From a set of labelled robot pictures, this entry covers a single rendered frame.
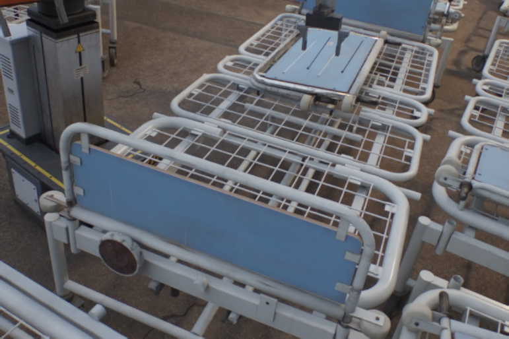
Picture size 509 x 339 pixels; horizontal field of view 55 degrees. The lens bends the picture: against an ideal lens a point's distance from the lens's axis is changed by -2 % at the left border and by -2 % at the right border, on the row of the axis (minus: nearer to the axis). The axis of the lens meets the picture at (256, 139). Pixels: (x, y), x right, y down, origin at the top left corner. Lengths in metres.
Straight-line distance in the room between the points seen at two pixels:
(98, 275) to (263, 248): 0.89
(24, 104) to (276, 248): 1.19
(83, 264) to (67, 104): 0.57
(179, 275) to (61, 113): 0.84
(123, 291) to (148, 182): 0.74
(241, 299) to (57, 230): 0.53
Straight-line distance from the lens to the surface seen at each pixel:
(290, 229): 1.03
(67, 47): 1.74
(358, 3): 2.87
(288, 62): 2.11
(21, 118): 1.97
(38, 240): 2.02
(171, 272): 1.25
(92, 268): 1.88
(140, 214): 1.20
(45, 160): 1.93
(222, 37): 3.85
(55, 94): 1.83
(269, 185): 0.97
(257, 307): 1.19
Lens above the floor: 1.36
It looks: 32 degrees down
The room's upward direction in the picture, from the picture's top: 8 degrees clockwise
